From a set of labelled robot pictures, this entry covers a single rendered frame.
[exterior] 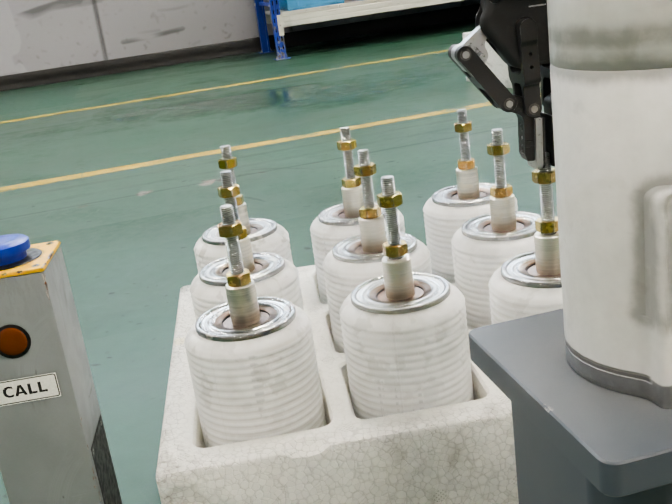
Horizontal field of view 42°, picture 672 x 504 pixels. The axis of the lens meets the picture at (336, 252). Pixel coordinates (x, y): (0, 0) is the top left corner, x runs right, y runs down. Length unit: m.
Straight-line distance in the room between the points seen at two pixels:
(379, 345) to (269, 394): 0.09
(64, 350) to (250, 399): 0.15
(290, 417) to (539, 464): 0.25
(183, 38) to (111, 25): 0.45
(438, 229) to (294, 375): 0.30
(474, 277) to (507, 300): 0.12
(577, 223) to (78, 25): 5.52
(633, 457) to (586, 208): 0.10
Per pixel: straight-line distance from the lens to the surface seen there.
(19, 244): 0.69
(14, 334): 0.69
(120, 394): 1.19
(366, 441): 0.63
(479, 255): 0.77
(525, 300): 0.66
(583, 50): 0.37
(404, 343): 0.63
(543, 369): 0.43
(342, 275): 0.75
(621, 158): 0.37
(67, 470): 0.74
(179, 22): 5.86
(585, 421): 0.39
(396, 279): 0.65
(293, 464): 0.63
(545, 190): 0.67
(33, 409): 0.72
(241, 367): 0.63
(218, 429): 0.66
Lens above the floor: 0.50
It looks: 18 degrees down
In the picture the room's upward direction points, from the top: 8 degrees counter-clockwise
